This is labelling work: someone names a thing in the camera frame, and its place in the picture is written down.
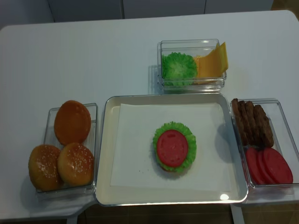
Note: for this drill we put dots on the red tomato slice on burger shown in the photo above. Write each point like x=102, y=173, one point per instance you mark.
x=172, y=148

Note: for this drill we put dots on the green lettuce on burger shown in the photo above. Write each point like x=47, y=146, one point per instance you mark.
x=191, y=139

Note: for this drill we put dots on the sesame bun middle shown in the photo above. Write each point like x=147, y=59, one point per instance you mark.
x=76, y=164

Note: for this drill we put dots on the yellow cheese slice upright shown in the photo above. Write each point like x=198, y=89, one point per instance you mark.
x=221, y=51

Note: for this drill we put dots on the sesame bun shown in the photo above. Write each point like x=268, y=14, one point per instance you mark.
x=42, y=168
x=76, y=164

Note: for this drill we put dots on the red tomato slice left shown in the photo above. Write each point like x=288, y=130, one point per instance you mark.
x=251, y=158

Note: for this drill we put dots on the red tomato slice right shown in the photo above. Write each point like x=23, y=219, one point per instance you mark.
x=276, y=166

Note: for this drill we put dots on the silver metal tray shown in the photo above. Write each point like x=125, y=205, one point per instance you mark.
x=106, y=194

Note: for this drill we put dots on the red tomato slice middle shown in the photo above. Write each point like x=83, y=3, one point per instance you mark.
x=266, y=177

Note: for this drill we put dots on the clear patty tomato container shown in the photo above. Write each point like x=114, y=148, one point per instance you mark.
x=284, y=144

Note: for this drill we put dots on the white paper sheet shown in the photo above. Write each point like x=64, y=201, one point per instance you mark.
x=134, y=163

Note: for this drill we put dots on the clear bun container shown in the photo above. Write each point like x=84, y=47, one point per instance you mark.
x=90, y=142

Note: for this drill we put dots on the yellow cheese slice flat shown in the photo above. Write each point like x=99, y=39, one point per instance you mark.
x=206, y=78

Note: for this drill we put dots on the sesame bun far left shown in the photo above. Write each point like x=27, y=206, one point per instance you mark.
x=42, y=168

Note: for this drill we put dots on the green lettuce in container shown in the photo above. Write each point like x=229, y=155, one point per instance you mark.
x=178, y=69

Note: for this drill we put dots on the clear lettuce cheese container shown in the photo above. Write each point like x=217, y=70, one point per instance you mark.
x=193, y=48

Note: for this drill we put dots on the smooth orange bun back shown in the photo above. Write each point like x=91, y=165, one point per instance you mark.
x=72, y=123

